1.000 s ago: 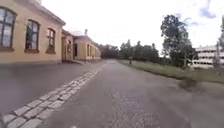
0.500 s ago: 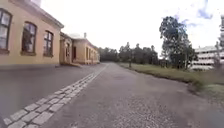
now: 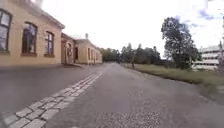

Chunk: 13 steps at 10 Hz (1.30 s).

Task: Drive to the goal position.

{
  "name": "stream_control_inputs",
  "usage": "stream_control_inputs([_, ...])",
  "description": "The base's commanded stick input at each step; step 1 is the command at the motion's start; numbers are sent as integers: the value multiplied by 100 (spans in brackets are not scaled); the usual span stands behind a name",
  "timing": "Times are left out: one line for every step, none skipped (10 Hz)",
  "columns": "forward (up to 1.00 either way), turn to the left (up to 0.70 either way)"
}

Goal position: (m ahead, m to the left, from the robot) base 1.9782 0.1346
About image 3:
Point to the grass verge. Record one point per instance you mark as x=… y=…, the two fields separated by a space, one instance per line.
x=186 y=75

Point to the yellow brick building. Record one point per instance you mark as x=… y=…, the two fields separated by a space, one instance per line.
x=36 y=36

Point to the white building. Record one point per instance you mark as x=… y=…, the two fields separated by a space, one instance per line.
x=208 y=58

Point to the row of trees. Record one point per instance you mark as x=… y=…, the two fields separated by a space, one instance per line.
x=133 y=55

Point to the pale cobblestone strip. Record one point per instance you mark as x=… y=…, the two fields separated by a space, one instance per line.
x=50 y=106

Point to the large dark tree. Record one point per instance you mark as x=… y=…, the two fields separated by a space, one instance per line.
x=178 y=41

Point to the grey asphalt road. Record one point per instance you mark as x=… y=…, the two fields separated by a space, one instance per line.
x=133 y=96

